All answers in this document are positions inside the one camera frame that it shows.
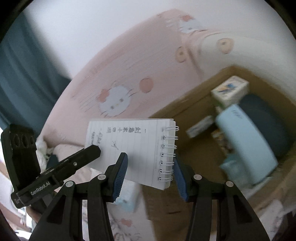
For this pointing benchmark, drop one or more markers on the dark blue round object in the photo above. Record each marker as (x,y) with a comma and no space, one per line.
(268,123)

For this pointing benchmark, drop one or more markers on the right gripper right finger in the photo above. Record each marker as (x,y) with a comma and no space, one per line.
(236,219)

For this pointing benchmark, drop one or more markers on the white spiral notebook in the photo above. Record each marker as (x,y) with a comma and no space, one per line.
(149,144)

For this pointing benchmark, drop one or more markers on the brown cardboard box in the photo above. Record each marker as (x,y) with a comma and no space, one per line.
(204,147)

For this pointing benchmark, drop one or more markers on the light blue box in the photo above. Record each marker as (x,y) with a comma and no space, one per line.
(251,148)

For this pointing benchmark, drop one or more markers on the white printed small box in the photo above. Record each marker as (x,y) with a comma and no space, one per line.
(230,92)

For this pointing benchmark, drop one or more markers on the light blue tissue pack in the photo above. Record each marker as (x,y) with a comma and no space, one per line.
(129,195)

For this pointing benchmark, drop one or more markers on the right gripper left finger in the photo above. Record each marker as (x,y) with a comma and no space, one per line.
(62,220)

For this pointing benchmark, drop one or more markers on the pink Hello Kitty bedsheet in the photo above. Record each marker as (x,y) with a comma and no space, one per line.
(138,74)

